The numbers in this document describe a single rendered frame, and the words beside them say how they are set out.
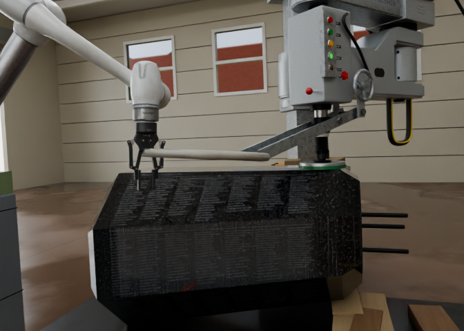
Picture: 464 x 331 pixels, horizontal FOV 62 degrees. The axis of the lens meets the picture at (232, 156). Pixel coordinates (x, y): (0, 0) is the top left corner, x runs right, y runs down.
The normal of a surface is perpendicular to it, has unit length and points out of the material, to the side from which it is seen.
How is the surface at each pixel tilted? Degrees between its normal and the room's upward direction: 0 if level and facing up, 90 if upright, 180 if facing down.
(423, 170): 90
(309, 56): 90
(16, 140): 90
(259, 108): 90
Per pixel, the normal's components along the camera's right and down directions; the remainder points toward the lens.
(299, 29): -0.81, 0.07
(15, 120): 0.94, -0.02
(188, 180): -0.20, -0.66
